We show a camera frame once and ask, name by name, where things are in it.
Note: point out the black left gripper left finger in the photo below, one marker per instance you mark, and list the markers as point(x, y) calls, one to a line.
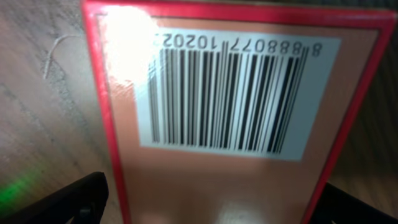
point(83, 201)

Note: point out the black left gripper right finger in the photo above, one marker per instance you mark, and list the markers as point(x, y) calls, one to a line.
point(337, 206)

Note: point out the red orange barcode box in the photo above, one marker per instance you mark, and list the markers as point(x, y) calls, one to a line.
point(227, 112)

